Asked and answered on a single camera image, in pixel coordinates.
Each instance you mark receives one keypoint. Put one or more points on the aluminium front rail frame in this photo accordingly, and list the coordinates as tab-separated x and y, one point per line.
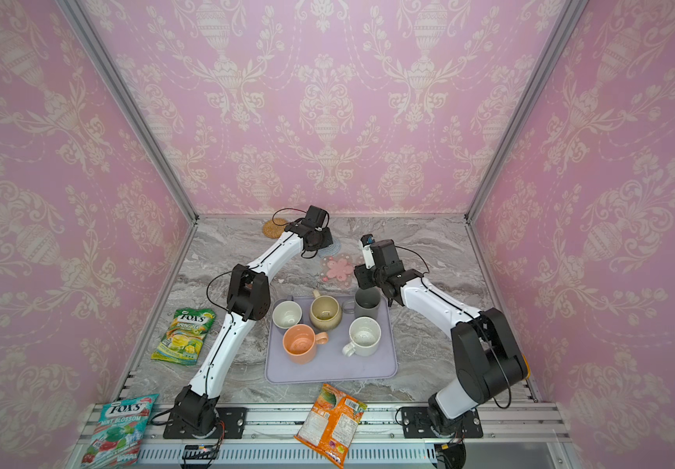
387	436

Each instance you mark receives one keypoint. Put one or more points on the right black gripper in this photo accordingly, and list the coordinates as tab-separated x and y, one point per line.
384	278

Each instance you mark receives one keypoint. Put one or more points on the orange pink mug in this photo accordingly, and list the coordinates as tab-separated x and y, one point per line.
300	343

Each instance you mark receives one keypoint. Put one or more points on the red green Fox's candy bag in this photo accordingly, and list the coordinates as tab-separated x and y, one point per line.
116	441

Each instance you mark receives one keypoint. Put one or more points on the beige ceramic mug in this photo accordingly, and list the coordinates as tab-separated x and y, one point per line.
325	312

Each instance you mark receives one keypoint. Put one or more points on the grey mug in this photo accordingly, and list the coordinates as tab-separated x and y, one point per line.
364	303

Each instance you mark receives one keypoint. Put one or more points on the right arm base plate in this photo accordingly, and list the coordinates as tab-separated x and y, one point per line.
421	422

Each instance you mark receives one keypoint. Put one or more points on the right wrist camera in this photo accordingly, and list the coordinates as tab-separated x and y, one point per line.
367	241

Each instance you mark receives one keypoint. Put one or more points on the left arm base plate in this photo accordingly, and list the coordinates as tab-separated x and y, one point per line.
227	422

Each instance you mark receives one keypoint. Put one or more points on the lavender silicone tray mat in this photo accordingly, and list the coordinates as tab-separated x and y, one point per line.
330	364

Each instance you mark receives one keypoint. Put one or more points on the woven rattan coaster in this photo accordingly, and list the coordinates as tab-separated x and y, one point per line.
274	228

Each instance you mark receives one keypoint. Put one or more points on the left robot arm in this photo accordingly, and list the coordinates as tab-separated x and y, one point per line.
194	413

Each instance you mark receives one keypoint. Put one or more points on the orange snack bag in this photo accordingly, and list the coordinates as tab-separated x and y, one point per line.
331	424

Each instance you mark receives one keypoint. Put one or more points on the white mug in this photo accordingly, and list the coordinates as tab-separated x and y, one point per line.
364	338

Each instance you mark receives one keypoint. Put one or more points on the green yellow Fox's candy bag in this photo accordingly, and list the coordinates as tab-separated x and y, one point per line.
183	341

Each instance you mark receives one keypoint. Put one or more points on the blue woven coaster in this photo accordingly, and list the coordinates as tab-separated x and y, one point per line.
330	250

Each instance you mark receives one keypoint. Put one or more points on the pink flower coaster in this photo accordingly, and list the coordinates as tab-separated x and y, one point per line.
338	270

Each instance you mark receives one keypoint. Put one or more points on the small lavender white cup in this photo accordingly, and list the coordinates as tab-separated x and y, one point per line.
287	314

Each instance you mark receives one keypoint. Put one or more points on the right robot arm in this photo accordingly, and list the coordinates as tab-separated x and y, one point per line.
487	357

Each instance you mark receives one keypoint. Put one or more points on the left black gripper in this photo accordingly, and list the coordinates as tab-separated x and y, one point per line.
327	239

